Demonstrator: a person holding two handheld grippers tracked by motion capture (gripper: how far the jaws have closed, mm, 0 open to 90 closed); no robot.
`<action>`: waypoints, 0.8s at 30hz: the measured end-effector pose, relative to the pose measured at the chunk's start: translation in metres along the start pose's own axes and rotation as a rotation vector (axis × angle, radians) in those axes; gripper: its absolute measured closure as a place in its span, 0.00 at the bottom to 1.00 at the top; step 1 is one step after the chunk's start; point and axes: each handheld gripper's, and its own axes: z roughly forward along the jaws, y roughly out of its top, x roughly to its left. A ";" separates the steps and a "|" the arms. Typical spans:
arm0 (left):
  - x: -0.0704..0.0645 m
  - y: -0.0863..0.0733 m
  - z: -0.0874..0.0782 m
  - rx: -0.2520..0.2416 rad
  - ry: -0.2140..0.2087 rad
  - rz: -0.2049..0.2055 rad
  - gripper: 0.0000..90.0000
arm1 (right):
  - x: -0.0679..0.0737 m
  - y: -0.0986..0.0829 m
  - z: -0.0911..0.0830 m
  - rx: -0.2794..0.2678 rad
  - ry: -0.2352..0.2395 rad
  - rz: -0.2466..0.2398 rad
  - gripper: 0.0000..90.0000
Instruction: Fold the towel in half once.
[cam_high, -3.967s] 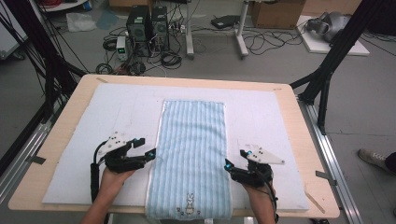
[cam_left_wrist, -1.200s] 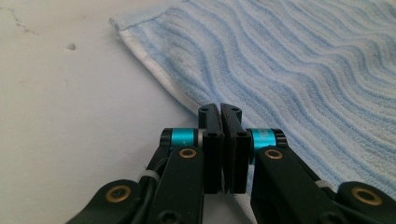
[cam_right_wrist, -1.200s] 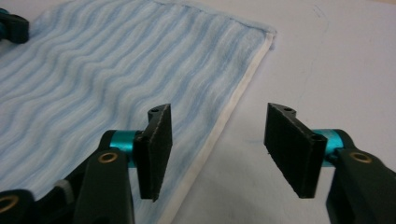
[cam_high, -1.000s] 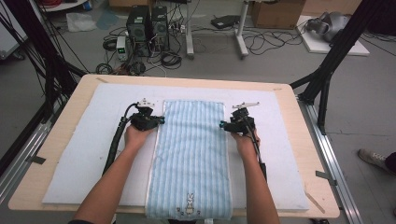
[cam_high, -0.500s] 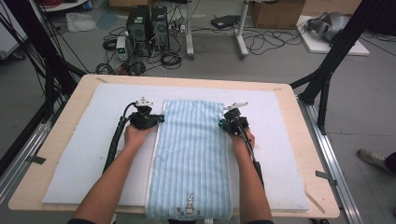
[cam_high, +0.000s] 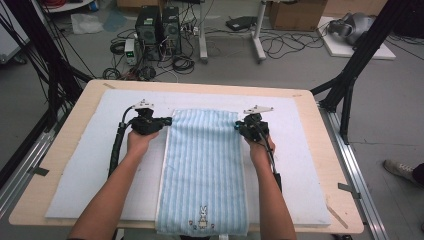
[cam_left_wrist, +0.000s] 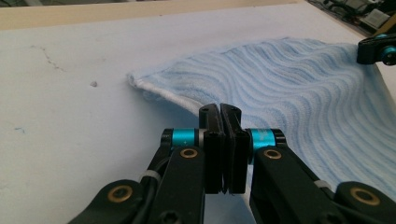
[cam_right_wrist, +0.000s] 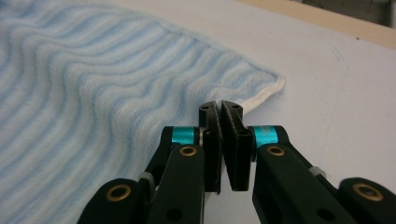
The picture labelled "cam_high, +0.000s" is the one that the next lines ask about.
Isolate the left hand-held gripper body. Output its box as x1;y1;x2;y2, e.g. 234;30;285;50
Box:
128;98;165;136

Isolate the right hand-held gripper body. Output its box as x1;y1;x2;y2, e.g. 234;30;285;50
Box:
239;105;274;143

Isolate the light blue striped towel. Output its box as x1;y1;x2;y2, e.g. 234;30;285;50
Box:
155;108;250;237

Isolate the person's left hand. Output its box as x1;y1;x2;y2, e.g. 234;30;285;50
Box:
126;129;160;158

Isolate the person's right hand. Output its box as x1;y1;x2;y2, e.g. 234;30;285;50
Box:
245;134;277;162

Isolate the light wooden table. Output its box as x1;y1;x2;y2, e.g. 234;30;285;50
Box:
8;79;365;234

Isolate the white foam mat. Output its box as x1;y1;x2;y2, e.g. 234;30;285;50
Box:
44;89;332;227

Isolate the white power supply box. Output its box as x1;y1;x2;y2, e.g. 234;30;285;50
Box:
124;38;139;66

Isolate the black computer tower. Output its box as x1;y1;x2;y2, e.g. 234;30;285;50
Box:
161;6;183;56
134;6;164;62

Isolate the white desk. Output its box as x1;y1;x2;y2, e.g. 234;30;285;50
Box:
198;0;268;64

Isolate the black flat device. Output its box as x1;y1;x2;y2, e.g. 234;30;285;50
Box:
225;15;258;32

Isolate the black metal stand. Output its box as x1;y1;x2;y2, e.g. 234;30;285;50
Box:
309;0;414;145
0;0;95;129

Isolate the white floor board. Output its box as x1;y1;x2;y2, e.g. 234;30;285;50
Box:
316;16;397;61

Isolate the white plastic bag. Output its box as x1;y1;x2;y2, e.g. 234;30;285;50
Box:
70;13;105;35

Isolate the cardboard box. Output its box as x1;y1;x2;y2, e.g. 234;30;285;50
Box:
269;0;329;32

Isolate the white round table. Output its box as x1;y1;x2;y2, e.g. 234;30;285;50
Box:
39;0;95;14

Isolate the grey headset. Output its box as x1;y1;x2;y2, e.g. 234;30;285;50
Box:
328;12;376;46

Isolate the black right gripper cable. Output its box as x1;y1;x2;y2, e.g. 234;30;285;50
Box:
256;124;283;193

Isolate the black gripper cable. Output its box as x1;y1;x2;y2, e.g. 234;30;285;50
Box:
256;124;283;193
108;105;138;178

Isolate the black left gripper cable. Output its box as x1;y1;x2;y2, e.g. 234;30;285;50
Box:
108;105;138;178

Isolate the black cable coil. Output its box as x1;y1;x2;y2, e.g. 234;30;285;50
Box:
170;54;196;75

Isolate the black floor cable tangle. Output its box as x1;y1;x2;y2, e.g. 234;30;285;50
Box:
259;28;332;60

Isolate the aluminium floor rail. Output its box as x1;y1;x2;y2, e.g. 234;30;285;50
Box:
318;103;391;240
0;108;68;219

